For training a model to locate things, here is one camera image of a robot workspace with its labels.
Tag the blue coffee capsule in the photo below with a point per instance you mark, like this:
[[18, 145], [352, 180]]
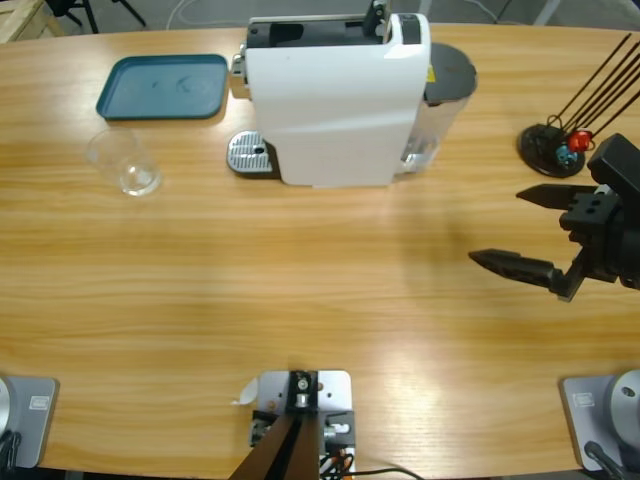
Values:
[[565, 156]]

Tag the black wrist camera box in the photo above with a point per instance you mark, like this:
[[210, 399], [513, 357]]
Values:
[[617, 162]]

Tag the white paper tag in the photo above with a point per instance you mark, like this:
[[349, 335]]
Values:
[[247, 392]]

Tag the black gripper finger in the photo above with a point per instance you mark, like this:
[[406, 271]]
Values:
[[522, 268], [562, 196]]

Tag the clear water tank dark lid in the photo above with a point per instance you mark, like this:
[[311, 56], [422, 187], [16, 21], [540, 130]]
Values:
[[450, 70]]

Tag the teal plastic tray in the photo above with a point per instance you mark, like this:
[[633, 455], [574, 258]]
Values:
[[160, 87]]

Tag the clear glass cup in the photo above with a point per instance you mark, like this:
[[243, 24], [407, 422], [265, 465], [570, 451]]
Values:
[[140, 180]]

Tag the light wooden crate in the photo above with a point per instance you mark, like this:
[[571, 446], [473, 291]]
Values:
[[20, 20]]

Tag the white capsule coffee machine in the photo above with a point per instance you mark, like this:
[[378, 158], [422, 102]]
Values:
[[330, 110]]

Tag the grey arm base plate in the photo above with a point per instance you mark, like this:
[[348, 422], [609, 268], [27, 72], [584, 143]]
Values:
[[585, 400], [25, 415]]

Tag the black stand legs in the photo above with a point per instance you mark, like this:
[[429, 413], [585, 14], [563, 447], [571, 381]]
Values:
[[89, 12]]

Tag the red coffee capsule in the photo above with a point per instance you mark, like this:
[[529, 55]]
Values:
[[581, 141]]

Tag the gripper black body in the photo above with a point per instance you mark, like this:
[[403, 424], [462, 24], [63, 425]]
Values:
[[620, 245]]

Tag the black capsule holder with rods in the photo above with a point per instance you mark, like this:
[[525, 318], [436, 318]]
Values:
[[532, 145]]

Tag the white block with dark post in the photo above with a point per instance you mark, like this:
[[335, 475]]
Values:
[[330, 390]]

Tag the metal drip tray grille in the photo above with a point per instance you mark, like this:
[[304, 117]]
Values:
[[245, 152]]

